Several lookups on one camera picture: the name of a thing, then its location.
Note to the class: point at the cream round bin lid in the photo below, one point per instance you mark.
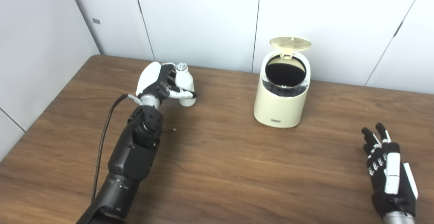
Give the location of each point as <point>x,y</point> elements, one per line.
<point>290,43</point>

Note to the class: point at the cream-colored bin body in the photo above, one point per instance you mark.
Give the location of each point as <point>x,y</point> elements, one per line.
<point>279,107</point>

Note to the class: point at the small white plastic bottle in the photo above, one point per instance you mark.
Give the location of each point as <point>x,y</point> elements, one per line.
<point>185,79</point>

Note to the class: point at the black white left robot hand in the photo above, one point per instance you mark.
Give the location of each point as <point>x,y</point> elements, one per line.
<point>149,78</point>

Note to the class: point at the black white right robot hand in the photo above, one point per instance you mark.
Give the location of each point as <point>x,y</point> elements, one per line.
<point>393,173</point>

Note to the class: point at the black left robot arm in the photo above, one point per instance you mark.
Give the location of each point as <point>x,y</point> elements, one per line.
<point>135,152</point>

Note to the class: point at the small grey wall label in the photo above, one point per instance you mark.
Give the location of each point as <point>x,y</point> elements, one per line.
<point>96,21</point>

